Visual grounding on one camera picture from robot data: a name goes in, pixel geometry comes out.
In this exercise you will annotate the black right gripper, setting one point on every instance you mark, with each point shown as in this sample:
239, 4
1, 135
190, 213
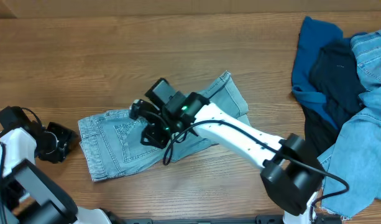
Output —
151, 132

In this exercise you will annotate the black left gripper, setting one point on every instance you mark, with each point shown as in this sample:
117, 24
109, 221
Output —
60, 143

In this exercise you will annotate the light blue denim shorts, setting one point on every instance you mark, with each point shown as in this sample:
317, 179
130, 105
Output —
111, 143

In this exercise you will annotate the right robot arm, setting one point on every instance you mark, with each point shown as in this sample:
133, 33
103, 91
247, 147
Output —
289, 171

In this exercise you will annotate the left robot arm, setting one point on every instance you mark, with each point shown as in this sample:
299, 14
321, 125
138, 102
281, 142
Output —
27, 195

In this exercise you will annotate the blue shirt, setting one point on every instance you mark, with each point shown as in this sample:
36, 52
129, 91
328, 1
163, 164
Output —
314, 35

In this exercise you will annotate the dark navy garment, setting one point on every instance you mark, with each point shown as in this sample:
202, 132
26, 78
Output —
333, 74

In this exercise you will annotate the blue denim jeans pile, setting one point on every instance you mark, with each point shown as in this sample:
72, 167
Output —
356, 155

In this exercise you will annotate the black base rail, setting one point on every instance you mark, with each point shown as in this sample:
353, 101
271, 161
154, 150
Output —
259, 219

